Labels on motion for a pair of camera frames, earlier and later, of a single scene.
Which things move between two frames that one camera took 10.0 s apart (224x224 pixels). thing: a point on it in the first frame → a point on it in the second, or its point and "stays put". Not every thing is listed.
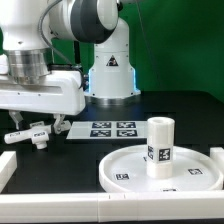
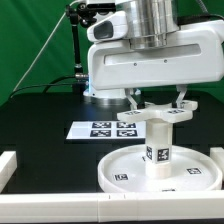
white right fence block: [217, 154] stays put
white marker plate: [108, 130] stays put
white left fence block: [8, 165] stays put
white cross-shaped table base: [38, 133] → [159, 110]
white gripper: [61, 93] → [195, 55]
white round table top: [126, 169] stays put
